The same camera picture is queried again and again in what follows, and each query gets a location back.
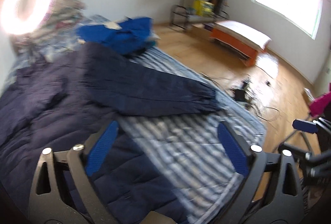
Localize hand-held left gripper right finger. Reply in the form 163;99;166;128
217;121;305;224

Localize floor cables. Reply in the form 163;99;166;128
202;73;281;122

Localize yellow box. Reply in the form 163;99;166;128
194;0;215;16

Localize orange bench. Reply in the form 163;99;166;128
209;26;260;67

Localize pile of floral quilts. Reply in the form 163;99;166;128
16;0;87;45

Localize bed with striped sheet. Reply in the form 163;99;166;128
114;47;267;224

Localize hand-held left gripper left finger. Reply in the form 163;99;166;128
28;120;120;224

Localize navy puffer jacket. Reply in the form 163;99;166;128
0;42;224;224

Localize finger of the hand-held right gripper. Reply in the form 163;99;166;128
280;143;313;162
292;119;321;134

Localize pink cloth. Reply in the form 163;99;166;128
309;92;331;117

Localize white bench mattress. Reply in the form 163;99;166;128
214;20;271;51

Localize black shoe rack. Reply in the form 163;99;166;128
169;5;229;33

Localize bright blue jacket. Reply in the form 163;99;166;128
77;17;156;56

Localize black device on floor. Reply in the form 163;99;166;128
233;79;253;102

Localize ring light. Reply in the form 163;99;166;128
0;0;56;36

